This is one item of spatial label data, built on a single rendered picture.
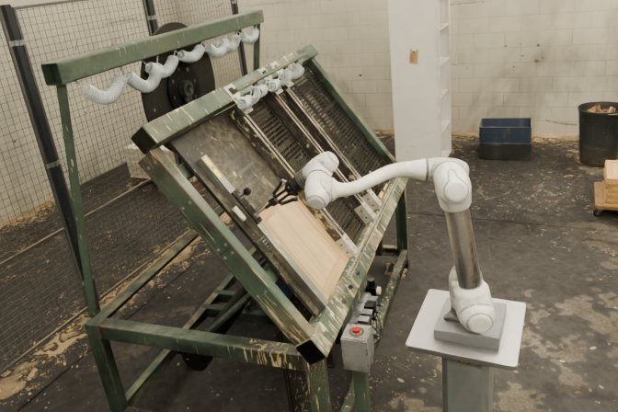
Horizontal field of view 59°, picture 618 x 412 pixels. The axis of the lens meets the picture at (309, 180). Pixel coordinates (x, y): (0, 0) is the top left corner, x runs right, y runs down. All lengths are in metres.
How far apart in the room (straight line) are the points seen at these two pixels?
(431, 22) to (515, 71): 1.81
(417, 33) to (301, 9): 2.55
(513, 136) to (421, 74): 1.36
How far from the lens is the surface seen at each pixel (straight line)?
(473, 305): 2.49
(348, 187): 2.30
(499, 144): 7.05
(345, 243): 3.10
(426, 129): 6.77
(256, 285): 2.51
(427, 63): 6.58
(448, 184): 2.21
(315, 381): 2.72
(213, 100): 2.88
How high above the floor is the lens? 2.46
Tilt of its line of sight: 21 degrees down
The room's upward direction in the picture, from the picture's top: 7 degrees counter-clockwise
